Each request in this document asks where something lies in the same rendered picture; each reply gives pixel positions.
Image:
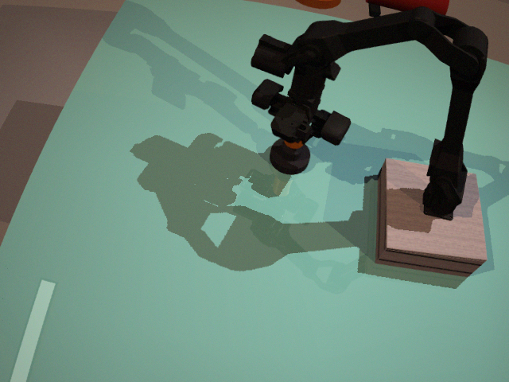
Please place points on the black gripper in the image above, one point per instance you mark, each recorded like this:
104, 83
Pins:
331, 127

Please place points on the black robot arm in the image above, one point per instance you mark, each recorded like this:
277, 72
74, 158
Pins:
314, 54

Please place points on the orange knob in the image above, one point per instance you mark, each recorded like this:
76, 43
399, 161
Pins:
293, 145

